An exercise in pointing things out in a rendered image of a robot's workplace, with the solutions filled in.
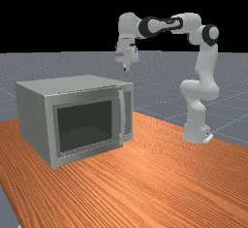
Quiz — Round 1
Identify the grey microwave oven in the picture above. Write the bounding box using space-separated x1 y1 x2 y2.
15 74 135 169

